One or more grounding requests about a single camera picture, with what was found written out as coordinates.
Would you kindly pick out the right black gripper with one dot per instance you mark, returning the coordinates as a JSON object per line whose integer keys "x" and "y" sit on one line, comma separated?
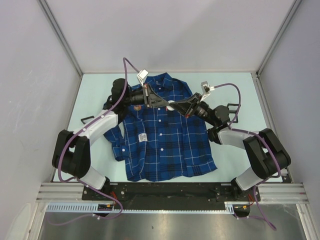
{"x": 187, "y": 106}

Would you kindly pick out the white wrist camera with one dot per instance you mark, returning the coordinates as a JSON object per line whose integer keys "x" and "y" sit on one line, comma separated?
{"x": 141, "y": 76}
{"x": 206, "y": 90}

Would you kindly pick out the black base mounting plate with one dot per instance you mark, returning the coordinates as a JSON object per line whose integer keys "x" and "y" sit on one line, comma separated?
{"x": 219, "y": 191}

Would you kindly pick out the landscape round brooch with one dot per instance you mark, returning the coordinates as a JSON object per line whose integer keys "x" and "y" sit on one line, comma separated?
{"x": 169, "y": 107}

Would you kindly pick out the black square frame stand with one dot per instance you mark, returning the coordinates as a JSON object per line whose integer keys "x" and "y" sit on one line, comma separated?
{"x": 234, "y": 109}

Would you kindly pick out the portrait round brooch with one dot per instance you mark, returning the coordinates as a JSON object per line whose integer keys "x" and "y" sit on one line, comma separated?
{"x": 137, "y": 107}

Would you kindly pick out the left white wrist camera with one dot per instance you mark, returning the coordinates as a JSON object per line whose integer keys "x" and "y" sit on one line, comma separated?
{"x": 141, "y": 76}

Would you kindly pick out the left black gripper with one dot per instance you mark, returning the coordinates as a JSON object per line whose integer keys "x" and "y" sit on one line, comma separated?
{"x": 153, "y": 100}

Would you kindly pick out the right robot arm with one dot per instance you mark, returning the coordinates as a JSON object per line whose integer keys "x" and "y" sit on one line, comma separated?
{"x": 266, "y": 154}

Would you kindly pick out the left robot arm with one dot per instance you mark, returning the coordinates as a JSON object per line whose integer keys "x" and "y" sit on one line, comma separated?
{"x": 72, "y": 153}

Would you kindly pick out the blue plaid button shirt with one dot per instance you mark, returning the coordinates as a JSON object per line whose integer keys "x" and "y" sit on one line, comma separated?
{"x": 158, "y": 145}

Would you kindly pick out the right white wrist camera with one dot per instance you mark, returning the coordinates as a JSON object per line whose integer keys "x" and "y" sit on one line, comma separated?
{"x": 206, "y": 90}

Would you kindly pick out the left black frame stand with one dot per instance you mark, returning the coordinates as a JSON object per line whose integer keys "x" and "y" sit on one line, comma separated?
{"x": 87, "y": 119}

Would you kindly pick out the grey slotted cable duct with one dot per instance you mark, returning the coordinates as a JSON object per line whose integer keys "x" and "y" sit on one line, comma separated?
{"x": 106, "y": 208}

